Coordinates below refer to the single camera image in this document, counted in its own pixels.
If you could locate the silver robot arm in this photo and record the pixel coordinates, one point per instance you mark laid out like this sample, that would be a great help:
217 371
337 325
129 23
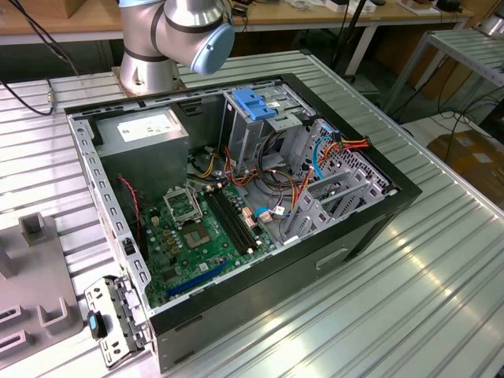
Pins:
157 35

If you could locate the metal disk bay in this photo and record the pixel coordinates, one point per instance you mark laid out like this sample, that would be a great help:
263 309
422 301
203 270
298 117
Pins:
346 185

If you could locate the black RAM slot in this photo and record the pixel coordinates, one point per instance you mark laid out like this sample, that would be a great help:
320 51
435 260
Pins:
226 222
237 216

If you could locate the metal optical drive cage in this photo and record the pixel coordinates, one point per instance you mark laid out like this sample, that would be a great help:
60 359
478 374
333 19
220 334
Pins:
240 138

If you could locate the CPU socket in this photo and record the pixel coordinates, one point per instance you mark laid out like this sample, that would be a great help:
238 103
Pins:
197 236

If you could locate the blue drive cage latch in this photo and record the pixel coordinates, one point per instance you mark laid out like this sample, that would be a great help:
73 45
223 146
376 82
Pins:
252 102

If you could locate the green motherboard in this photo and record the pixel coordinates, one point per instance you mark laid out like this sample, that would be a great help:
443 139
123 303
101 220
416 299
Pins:
185 264

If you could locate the black open PC case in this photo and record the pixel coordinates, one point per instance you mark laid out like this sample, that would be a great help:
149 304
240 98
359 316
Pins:
275 291

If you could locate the blue expansion slot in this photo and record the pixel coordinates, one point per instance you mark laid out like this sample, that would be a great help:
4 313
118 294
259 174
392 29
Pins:
197 280

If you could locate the grey power supply unit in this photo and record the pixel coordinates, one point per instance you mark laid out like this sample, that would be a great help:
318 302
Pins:
145 157

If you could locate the black case fan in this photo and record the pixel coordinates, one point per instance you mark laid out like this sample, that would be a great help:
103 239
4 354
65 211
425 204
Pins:
126 212

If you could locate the black stand pole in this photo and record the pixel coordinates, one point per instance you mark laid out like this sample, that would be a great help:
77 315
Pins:
344 39

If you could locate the long wooden desk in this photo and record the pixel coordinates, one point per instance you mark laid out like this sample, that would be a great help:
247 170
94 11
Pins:
295 15

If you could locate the brown cardboard box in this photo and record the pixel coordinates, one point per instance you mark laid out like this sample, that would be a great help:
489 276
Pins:
472 157

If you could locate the grey parts rack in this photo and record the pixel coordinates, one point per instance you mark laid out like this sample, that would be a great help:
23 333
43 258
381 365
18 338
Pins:
35 283

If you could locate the small cardboard box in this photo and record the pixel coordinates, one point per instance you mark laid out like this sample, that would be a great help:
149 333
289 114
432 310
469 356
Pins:
75 7

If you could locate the metal expansion card bracket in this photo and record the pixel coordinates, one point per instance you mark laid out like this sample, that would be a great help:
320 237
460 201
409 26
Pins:
122 311

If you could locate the black blue bracket tab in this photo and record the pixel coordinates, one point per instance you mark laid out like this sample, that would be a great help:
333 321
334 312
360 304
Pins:
96 325

